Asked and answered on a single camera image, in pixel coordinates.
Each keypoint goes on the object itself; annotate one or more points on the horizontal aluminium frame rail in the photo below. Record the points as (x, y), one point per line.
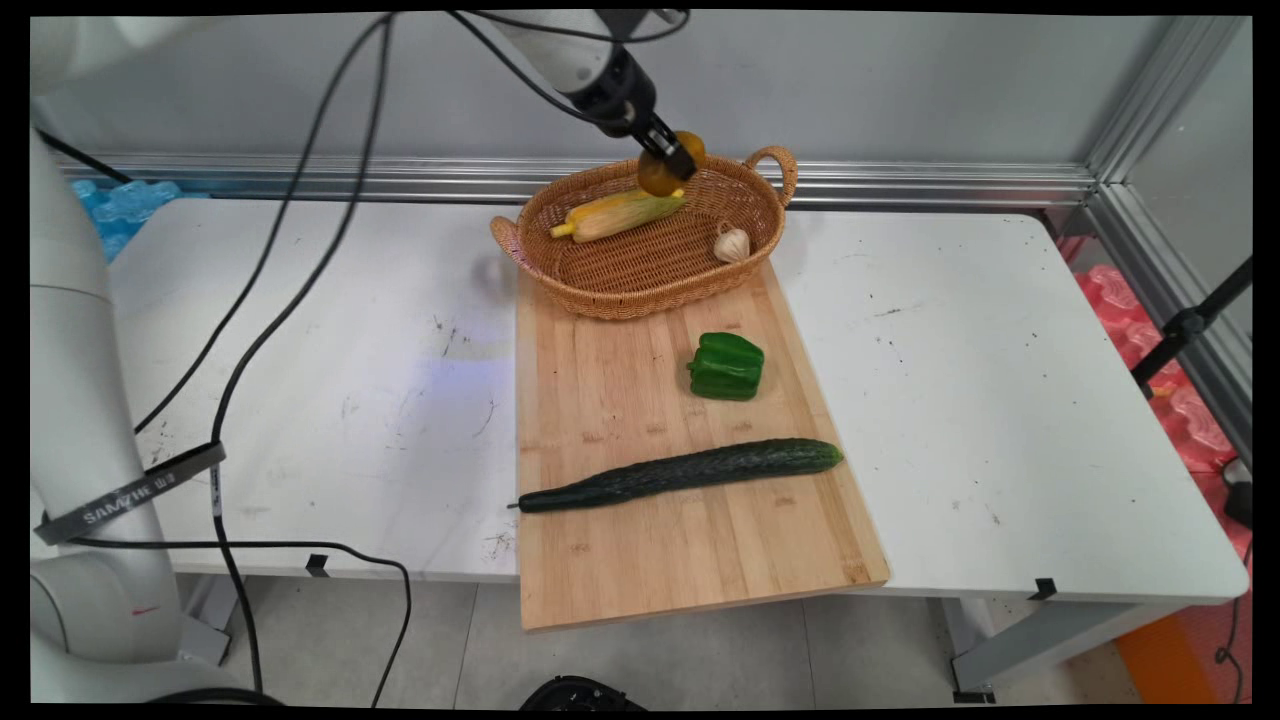
(900, 185)

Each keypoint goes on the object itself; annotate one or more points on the upright aluminium frame post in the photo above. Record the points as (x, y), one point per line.
(1165, 95)

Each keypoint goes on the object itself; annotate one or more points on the dark green cucumber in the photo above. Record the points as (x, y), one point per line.
(690, 470)

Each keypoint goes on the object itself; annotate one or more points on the white garlic bulb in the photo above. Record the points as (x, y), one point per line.
(732, 245)

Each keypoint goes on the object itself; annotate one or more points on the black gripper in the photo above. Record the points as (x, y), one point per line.
(620, 95)

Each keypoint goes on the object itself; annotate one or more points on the slanted aluminium frame rail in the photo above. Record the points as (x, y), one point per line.
(1170, 290)

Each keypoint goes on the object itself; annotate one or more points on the yellow corn cob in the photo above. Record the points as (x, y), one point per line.
(615, 214)

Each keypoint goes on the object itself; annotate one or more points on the red foam mat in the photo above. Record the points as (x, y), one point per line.
(1195, 430)

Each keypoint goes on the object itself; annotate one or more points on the grey table leg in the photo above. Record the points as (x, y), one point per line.
(1040, 640)

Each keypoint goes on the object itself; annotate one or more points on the black tape clip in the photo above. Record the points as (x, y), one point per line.
(317, 565)
(1044, 588)

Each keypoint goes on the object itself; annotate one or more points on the yellow brown potato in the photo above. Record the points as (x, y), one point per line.
(655, 180)

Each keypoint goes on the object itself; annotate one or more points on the black round object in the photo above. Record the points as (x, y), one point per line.
(580, 693)

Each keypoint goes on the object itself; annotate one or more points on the green bell pepper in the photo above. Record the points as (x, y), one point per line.
(727, 368)

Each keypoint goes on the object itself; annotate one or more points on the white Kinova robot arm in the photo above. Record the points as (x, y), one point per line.
(80, 350)

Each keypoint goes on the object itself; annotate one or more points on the blue foam mat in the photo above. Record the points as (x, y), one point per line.
(125, 210)

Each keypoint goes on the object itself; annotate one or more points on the small black device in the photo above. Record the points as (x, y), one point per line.
(1240, 500)

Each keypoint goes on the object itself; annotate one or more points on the wooden cutting board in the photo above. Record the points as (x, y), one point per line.
(680, 550)

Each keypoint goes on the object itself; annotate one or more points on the orange floor mat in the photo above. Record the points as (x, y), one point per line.
(1155, 665)

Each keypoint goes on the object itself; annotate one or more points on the woven wicker basket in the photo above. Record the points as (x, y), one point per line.
(650, 270)

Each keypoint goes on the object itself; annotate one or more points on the black tripod stand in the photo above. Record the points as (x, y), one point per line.
(1185, 325)

